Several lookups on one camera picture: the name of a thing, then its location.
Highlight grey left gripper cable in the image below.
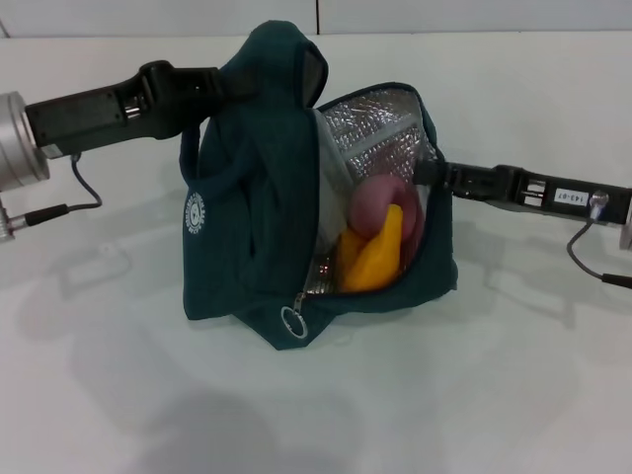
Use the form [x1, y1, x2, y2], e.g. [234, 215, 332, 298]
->
[23, 151, 104, 228]

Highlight grey right gripper cable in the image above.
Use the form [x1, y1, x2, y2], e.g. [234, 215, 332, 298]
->
[566, 190, 632, 291]

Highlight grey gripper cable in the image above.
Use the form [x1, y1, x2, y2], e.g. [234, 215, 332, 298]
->
[23, 151, 104, 228]
[566, 190, 632, 291]

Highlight dark teal insulated lunch bag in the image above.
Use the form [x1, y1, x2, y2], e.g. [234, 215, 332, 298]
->
[178, 19, 461, 353]

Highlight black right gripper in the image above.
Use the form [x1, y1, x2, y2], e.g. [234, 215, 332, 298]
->
[414, 159, 632, 221]

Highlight yellow toy banana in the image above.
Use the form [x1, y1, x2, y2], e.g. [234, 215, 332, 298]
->
[335, 203, 404, 293]

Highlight pink toy peach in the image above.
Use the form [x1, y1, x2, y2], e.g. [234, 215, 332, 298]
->
[349, 174, 427, 249]

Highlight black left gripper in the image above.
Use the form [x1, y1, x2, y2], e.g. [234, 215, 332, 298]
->
[24, 59, 259, 150]

